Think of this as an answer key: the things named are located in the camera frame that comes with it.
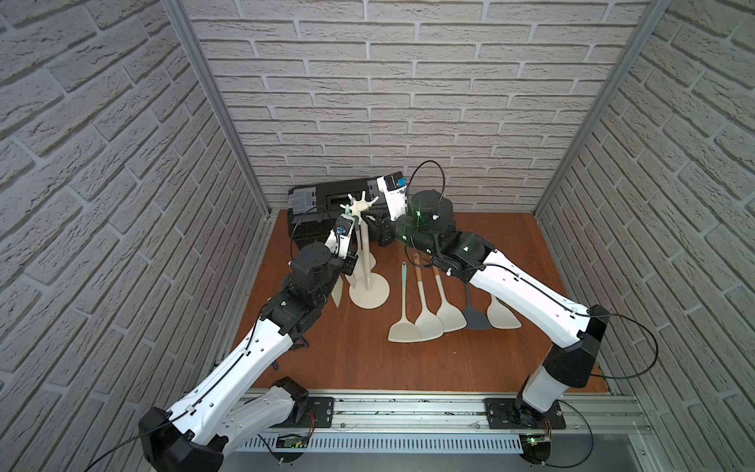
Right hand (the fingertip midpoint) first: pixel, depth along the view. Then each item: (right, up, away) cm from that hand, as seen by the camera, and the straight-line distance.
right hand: (369, 214), depth 66 cm
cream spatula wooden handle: (+17, -32, +21) cm, 42 cm away
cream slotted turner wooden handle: (+23, -30, +23) cm, 44 cm away
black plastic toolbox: (-21, +4, +31) cm, 38 cm away
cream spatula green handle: (+10, -33, +20) cm, 40 cm away
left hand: (-4, -3, +3) cm, 6 cm away
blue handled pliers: (-11, -24, -16) cm, 31 cm away
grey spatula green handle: (+31, -31, +21) cm, 48 cm away
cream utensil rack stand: (-2, -23, +29) cm, 37 cm away
